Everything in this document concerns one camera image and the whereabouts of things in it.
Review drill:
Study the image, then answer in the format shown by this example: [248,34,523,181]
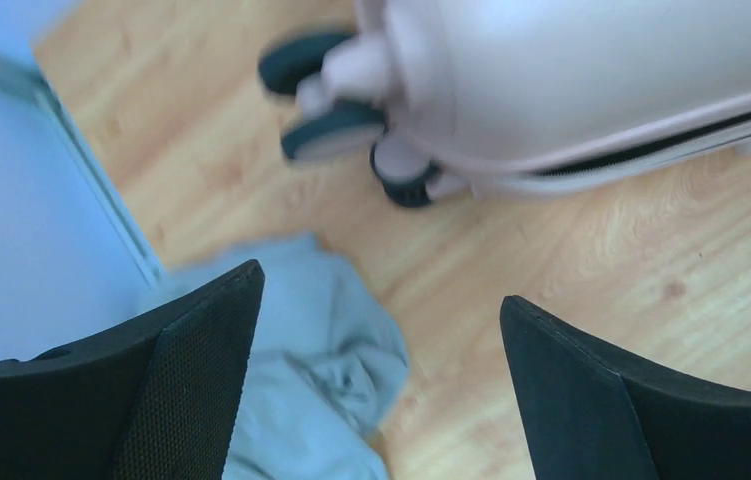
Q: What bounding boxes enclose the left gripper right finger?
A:
[500,296,751,479]

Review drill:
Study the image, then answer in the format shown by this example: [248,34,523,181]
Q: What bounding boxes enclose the grey cloth garment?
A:
[138,233,409,480]

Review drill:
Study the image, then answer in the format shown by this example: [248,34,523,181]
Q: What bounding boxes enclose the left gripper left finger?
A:
[0,260,265,479]

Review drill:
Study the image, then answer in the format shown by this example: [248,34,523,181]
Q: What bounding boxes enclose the pink suitcase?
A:
[257,1,751,208]

